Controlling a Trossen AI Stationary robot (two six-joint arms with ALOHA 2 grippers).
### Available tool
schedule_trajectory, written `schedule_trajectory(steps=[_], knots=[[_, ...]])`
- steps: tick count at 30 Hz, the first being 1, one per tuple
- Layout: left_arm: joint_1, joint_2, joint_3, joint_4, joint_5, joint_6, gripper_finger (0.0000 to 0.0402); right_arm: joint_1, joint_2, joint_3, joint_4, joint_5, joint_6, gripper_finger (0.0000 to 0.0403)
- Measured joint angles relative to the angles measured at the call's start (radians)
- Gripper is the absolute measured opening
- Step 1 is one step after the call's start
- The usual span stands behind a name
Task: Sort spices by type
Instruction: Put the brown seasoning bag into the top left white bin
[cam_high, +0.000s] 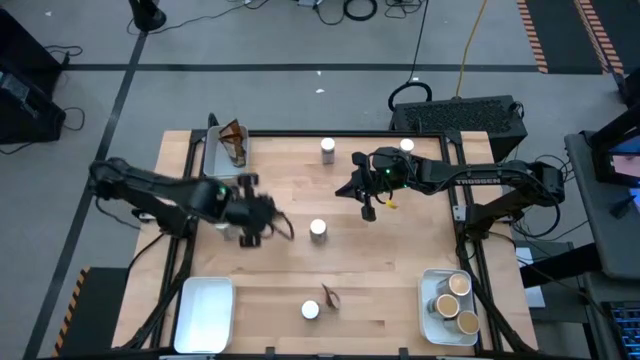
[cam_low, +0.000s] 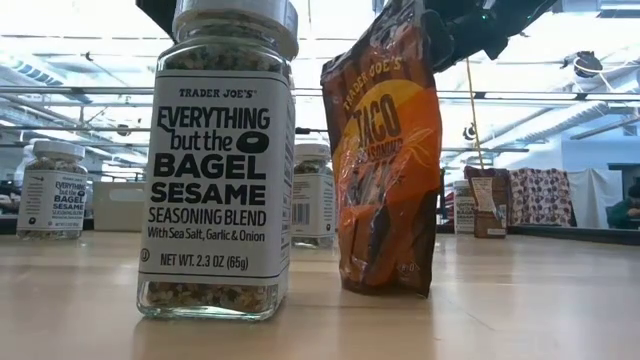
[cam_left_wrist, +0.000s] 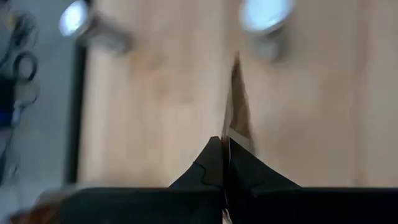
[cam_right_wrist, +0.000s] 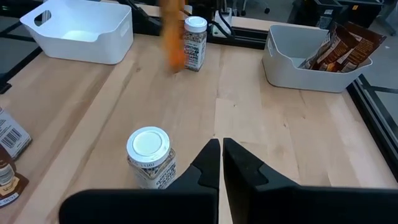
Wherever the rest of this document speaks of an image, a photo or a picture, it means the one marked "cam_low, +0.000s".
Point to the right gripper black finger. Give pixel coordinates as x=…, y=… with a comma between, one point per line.
x=442, y=42

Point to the bagel sesame seasoning glass jar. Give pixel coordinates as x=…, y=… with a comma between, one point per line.
x=462, y=215
x=52, y=200
x=215, y=175
x=314, y=200

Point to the black ceiling-mounted camera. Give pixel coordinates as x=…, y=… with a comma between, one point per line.
x=587, y=64

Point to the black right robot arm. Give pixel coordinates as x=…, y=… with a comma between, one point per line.
x=530, y=12

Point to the person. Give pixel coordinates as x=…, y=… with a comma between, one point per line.
x=625, y=212

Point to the white plastic bin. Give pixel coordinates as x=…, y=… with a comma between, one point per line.
x=117, y=210

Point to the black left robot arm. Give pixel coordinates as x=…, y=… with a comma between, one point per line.
x=152, y=15

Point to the dotted patterned cloth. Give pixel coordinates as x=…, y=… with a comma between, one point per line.
x=542, y=197

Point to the white sheet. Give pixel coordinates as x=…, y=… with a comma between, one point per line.
x=592, y=200

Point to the brown orange taco seasoning packet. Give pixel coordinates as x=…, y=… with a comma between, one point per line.
x=385, y=175
x=487, y=200

